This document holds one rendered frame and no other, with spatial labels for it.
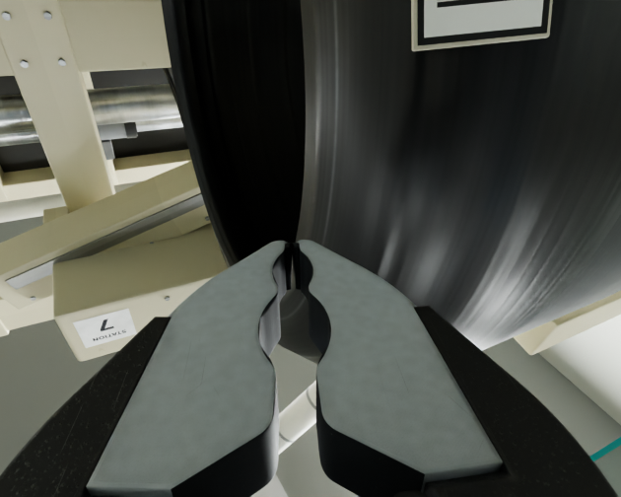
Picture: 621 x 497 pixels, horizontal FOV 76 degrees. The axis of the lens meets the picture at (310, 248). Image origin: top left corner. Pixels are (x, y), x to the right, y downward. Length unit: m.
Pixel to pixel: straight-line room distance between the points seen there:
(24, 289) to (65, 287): 0.12
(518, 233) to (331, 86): 0.09
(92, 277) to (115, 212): 0.13
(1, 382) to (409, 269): 3.27
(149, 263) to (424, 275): 0.70
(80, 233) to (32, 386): 2.47
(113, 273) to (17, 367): 2.60
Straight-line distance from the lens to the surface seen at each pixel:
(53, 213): 1.02
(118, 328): 0.84
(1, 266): 0.93
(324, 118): 0.18
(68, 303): 0.81
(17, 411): 3.22
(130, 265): 0.84
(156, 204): 0.83
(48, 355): 3.37
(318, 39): 0.18
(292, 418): 1.72
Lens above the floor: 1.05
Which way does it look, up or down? 43 degrees up
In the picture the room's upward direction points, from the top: 172 degrees counter-clockwise
